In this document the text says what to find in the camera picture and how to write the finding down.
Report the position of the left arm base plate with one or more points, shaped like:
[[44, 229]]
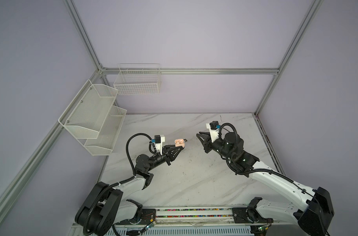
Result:
[[143, 217]]

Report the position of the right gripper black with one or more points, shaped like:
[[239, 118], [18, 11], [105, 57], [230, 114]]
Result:
[[207, 143]]

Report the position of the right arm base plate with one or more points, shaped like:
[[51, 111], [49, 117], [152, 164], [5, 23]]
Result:
[[246, 215]]

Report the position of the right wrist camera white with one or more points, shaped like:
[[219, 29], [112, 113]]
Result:
[[213, 128]]

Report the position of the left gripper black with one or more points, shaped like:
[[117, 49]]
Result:
[[171, 158]]

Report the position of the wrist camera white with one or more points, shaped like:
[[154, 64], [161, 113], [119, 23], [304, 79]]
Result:
[[156, 144], [213, 128]]

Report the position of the aluminium mounting rail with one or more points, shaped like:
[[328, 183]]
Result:
[[193, 216]]

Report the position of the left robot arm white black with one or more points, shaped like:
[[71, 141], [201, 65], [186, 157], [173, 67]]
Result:
[[108, 204]]

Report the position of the white mesh shelf upper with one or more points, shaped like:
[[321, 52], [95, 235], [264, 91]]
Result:
[[88, 115]]

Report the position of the white wire basket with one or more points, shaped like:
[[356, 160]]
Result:
[[138, 79]]

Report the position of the white mesh shelf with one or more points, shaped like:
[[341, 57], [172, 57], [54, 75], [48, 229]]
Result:
[[105, 142], [88, 115]]

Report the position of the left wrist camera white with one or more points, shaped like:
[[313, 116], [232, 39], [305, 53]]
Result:
[[156, 144]]

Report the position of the pink round charging case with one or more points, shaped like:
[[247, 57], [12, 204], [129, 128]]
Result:
[[180, 142]]

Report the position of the white mesh shelf lower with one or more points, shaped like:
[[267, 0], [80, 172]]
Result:
[[105, 142]]

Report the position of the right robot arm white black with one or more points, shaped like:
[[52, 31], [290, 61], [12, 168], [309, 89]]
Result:
[[310, 209]]

